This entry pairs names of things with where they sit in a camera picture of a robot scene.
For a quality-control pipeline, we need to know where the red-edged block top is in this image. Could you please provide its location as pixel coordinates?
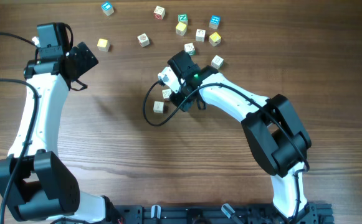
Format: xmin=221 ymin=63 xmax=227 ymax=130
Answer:
xmin=153 ymin=6 xmax=165 ymax=20

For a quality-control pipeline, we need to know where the blue letter block far left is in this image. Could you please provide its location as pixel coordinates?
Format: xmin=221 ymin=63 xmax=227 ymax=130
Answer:
xmin=101 ymin=2 xmax=114 ymax=16

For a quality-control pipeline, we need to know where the right camera cable black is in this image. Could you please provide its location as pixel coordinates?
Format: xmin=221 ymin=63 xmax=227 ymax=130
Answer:
xmin=142 ymin=80 xmax=311 ymax=222

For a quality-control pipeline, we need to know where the green letter N block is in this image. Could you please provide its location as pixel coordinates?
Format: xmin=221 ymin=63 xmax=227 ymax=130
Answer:
xmin=178 ymin=14 xmax=188 ymax=25

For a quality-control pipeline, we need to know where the yellow block centre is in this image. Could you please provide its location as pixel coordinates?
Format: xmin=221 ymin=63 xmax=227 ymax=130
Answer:
xmin=176 ymin=22 xmax=187 ymax=36

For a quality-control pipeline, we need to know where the yellow block left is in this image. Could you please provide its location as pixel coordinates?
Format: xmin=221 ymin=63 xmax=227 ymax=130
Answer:
xmin=97 ymin=39 xmax=110 ymax=52

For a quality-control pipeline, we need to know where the plain white block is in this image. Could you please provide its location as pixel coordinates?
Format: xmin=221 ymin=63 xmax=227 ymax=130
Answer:
xmin=153 ymin=101 xmax=164 ymax=113
xmin=211 ymin=55 xmax=224 ymax=70

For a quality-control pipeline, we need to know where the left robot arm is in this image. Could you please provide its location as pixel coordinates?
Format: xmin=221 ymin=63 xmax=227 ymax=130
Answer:
xmin=0 ymin=22 xmax=124 ymax=223

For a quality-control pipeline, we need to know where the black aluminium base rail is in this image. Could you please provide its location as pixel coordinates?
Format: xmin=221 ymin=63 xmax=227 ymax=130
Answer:
xmin=115 ymin=202 xmax=335 ymax=224

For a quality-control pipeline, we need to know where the blue block top right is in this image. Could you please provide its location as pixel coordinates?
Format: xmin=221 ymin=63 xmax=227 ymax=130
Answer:
xmin=209 ymin=15 xmax=221 ymax=29

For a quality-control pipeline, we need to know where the red-framed picture block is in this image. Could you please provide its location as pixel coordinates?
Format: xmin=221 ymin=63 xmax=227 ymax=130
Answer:
xmin=162 ymin=89 xmax=172 ymax=101

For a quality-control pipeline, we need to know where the yellow block right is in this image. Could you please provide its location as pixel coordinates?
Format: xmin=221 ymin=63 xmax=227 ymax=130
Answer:
xmin=209 ymin=32 xmax=222 ymax=47

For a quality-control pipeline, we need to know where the white block red picture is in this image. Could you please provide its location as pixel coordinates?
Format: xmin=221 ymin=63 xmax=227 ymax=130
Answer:
xmin=137 ymin=33 xmax=150 ymax=47

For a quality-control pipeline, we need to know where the yellow block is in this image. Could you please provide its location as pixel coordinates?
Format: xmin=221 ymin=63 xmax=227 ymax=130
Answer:
xmin=176 ymin=22 xmax=187 ymax=36
xmin=209 ymin=32 xmax=222 ymax=47
xmin=97 ymin=39 xmax=110 ymax=52

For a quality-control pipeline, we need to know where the white block green edge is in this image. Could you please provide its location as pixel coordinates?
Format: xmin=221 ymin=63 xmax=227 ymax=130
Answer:
xmin=184 ymin=42 xmax=196 ymax=55

